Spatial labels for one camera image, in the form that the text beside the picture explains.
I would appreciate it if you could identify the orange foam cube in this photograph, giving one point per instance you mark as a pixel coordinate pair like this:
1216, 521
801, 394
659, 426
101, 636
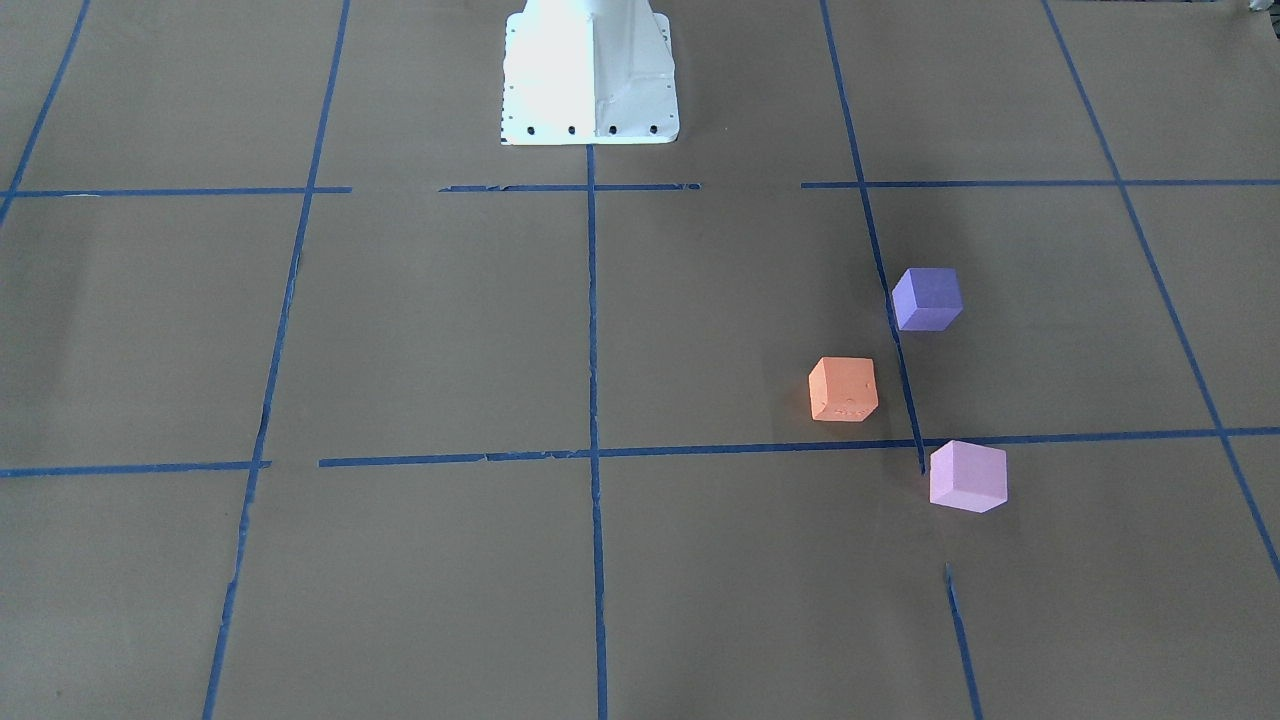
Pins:
843, 389

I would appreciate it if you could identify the dark purple foam cube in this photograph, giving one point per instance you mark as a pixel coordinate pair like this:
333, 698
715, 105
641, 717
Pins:
927, 299

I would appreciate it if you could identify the light pink foam cube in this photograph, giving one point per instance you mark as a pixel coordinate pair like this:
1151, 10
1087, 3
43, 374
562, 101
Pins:
969, 477

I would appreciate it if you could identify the white pedestal column base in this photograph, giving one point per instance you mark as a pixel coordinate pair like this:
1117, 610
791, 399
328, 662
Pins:
588, 73

